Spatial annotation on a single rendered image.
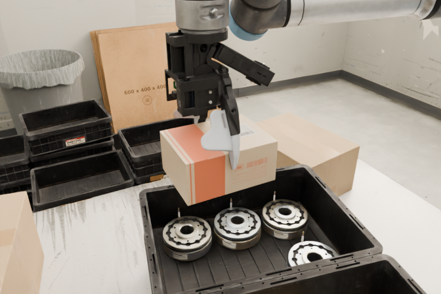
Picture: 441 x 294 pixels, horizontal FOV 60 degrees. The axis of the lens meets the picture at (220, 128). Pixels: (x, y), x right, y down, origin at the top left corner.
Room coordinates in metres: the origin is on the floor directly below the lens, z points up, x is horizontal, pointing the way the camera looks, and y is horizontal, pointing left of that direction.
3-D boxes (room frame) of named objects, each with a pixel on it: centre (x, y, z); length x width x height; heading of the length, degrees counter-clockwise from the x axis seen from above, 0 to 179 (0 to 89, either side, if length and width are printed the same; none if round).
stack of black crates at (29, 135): (1.76, 0.79, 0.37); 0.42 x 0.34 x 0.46; 116
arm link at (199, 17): (0.55, 0.02, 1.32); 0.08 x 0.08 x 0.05
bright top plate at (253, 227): (0.65, -0.04, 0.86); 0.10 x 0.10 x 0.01
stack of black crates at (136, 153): (1.58, 0.25, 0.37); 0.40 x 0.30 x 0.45; 116
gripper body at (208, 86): (0.54, 0.03, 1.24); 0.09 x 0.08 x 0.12; 116
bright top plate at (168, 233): (0.62, 0.07, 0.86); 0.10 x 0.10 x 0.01
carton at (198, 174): (0.56, 0.01, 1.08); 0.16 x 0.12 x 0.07; 116
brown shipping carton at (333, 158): (1.05, -0.24, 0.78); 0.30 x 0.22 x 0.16; 35
